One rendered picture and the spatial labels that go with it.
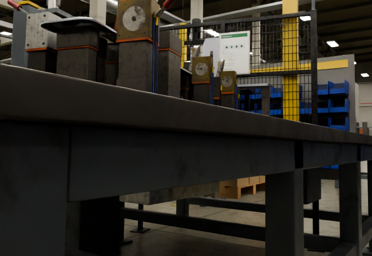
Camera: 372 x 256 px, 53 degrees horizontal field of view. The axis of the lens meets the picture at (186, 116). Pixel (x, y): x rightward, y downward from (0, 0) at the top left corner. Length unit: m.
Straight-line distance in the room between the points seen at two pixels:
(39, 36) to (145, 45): 0.38
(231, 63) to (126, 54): 1.67
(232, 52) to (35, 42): 1.69
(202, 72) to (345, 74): 2.25
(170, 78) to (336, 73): 2.66
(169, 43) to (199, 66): 0.44
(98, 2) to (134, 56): 9.11
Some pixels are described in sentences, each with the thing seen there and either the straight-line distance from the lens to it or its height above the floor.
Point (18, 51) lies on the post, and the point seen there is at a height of 0.97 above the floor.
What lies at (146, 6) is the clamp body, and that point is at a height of 1.03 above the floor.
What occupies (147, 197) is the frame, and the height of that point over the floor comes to 0.52.
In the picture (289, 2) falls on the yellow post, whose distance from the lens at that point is 2.80.
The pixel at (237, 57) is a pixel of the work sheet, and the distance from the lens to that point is 2.71.
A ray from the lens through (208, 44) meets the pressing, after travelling 2.49.
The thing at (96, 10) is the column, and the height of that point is 4.01.
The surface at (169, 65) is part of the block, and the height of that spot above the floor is 0.91.
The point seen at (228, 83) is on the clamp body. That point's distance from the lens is 2.03.
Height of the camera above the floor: 0.64
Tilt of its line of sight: 5 degrees up
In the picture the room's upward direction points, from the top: 1 degrees clockwise
